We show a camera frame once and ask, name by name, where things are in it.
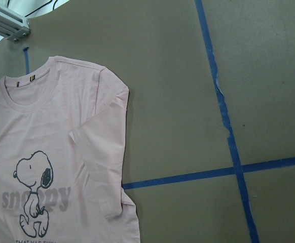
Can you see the pink Snoopy t-shirt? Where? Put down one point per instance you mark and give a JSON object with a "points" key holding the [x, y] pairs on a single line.
{"points": [[62, 144]]}

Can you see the blue tape line crosswise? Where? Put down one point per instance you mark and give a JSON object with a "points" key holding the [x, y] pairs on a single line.
{"points": [[267, 165]]}

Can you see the blue tape line lengthwise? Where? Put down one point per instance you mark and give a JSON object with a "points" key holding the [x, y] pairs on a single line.
{"points": [[237, 166]]}

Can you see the aluminium frame post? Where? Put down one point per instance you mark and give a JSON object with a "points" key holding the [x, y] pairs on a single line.
{"points": [[13, 26]]}

